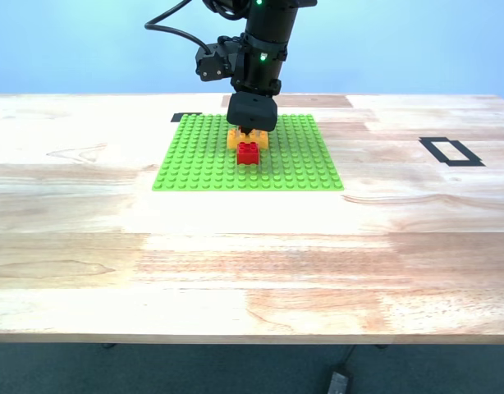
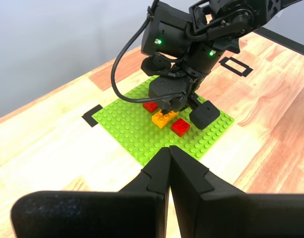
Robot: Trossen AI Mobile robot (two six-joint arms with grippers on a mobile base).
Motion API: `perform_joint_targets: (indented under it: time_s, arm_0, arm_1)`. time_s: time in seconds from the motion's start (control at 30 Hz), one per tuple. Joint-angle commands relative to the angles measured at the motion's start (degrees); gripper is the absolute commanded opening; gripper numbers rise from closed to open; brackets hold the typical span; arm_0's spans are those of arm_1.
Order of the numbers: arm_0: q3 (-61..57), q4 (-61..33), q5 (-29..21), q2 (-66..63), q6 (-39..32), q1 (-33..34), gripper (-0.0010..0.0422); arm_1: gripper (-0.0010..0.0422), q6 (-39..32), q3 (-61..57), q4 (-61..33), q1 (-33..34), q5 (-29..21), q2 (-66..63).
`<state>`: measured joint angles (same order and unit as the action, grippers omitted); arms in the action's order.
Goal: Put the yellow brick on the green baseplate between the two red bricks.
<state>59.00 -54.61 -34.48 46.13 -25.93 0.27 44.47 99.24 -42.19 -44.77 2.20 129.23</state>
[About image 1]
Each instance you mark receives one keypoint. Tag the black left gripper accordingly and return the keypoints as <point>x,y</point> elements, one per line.
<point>252,111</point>

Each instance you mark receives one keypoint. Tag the yellow rectangular brick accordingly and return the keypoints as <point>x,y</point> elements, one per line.
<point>232,141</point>

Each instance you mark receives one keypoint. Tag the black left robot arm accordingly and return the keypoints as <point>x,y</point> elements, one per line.
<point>268,24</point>

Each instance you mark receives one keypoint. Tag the red square brick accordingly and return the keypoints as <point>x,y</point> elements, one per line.
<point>248,156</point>

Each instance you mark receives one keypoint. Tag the green studded baseplate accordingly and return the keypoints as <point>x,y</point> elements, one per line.
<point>194,164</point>

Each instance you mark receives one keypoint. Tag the black tape strip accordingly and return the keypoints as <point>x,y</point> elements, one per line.
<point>176,117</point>

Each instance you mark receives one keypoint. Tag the black tape rectangle outline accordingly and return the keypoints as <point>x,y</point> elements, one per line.
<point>465,163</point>

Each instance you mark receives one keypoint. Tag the grey power adapter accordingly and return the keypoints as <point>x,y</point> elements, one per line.
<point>339,383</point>

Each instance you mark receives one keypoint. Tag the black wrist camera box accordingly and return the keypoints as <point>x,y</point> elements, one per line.
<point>211,61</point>

